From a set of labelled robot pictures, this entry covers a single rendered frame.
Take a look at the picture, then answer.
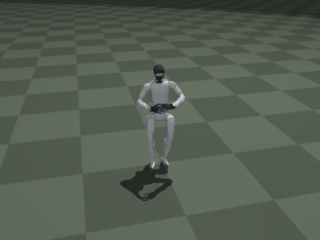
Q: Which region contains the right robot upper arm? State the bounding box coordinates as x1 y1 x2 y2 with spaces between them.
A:
138 83 151 103

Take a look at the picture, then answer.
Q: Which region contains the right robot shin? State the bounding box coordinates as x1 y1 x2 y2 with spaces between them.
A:
148 145 156 162

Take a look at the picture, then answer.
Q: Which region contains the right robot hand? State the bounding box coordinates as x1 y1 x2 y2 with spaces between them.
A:
149 103 164 114

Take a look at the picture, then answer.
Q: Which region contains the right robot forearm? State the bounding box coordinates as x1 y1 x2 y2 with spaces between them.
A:
137 99 151 111

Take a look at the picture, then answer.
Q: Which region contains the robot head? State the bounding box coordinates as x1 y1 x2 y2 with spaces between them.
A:
153 64 165 84

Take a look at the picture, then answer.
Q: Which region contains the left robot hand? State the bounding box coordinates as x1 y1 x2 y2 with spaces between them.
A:
160 103 175 113

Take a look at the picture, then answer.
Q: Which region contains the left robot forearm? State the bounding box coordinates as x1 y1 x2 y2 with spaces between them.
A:
172 95 185 110

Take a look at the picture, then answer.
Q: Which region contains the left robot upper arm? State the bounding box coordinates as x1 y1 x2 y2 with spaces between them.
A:
168 81 183 99

